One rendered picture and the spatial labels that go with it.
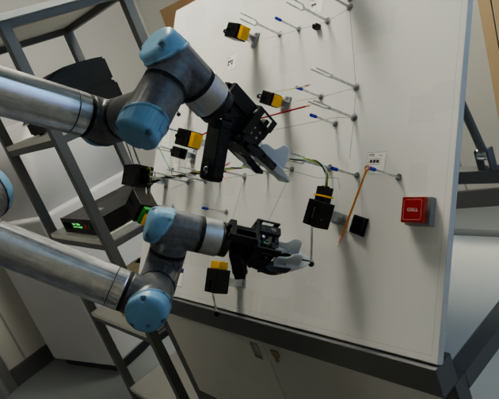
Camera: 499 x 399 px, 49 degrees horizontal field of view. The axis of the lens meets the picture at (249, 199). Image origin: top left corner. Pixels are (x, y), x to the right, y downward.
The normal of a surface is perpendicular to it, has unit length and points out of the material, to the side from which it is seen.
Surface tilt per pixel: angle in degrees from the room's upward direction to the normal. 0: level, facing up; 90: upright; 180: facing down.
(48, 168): 90
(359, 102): 54
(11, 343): 90
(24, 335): 90
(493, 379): 90
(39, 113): 125
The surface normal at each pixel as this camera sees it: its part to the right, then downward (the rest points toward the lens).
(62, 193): 0.77, -0.11
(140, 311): 0.01, 0.29
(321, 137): -0.77, -0.16
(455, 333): -0.35, -0.90
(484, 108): -0.58, 0.44
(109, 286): 0.18, -0.11
